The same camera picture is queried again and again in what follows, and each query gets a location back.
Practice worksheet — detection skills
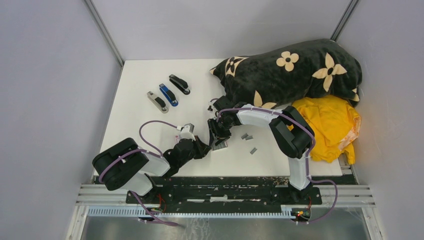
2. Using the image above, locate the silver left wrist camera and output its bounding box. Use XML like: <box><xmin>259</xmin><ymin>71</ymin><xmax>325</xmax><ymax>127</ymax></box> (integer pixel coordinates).
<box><xmin>176</xmin><ymin>123</ymin><xmax>195</xmax><ymax>141</ymax></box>

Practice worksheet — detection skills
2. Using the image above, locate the blue stapler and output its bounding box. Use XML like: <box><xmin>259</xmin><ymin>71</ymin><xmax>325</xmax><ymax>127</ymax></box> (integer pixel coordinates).
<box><xmin>159</xmin><ymin>83</ymin><xmax>179</xmax><ymax>107</ymax></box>

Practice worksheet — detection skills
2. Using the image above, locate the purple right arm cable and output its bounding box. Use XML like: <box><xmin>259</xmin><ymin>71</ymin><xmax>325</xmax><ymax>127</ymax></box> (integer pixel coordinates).
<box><xmin>209</xmin><ymin>97</ymin><xmax>339</xmax><ymax>224</ymax></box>

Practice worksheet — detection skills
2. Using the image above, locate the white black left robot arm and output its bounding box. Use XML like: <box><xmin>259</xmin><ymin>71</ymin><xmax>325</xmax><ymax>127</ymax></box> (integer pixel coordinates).
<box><xmin>92</xmin><ymin>135</ymin><xmax>212</xmax><ymax>204</ymax></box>

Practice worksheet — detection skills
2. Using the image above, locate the yellow crumpled cloth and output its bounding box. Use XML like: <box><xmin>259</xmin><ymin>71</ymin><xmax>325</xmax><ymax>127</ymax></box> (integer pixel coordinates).
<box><xmin>292</xmin><ymin>95</ymin><xmax>361</xmax><ymax>165</ymax></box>

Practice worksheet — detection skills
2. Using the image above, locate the beige stapler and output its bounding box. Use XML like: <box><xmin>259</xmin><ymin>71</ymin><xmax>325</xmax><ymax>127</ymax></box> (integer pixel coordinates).
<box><xmin>146</xmin><ymin>91</ymin><xmax>169</xmax><ymax>114</ymax></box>

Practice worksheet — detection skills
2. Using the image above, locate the white slotted cable duct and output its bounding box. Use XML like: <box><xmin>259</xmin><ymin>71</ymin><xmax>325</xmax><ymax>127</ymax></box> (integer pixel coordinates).
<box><xmin>86</xmin><ymin>204</ymin><xmax>312</xmax><ymax>220</ymax></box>

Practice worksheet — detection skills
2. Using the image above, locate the red white staple box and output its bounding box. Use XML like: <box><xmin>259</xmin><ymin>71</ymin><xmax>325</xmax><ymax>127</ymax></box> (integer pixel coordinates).
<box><xmin>175</xmin><ymin>135</ymin><xmax>181</xmax><ymax>144</ymax></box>

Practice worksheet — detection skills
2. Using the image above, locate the black floral plush pillow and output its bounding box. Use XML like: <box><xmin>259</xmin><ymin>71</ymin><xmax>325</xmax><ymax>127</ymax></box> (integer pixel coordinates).
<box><xmin>210</xmin><ymin>38</ymin><xmax>363</xmax><ymax>109</ymax></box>

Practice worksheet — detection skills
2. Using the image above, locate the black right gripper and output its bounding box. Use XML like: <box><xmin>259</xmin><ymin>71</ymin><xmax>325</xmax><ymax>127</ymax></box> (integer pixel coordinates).
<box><xmin>207</xmin><ymin>114</ymin><xmax>234</xmax><ymax>146</ymax></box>

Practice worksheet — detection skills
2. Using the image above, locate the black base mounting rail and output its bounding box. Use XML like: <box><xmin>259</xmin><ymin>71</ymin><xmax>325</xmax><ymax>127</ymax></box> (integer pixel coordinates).
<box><xmin>92</xmin><ymin>174</ymin><xmax>359</xmax><ymax>215</ymax></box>

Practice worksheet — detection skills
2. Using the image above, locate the black stapler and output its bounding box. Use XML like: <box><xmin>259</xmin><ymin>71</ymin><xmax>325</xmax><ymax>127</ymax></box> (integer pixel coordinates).
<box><xmin>169</xmin><ymin>74</ymin><xmax>191</xmax><ymax>95</ymax></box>

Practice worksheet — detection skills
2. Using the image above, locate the staple box with staples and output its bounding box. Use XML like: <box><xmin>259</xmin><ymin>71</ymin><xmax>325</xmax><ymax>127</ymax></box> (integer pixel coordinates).
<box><xmin>211</xmin><ymin>141</ymin><xmax>228</xmax><ymax>151</ymax></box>

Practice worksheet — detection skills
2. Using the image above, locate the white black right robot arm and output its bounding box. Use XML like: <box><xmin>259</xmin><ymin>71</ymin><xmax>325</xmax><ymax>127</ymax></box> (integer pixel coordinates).
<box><xmin>207</xmin><ymin>96</ymin><xmax>316</xmax><ymax>204</ymax></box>

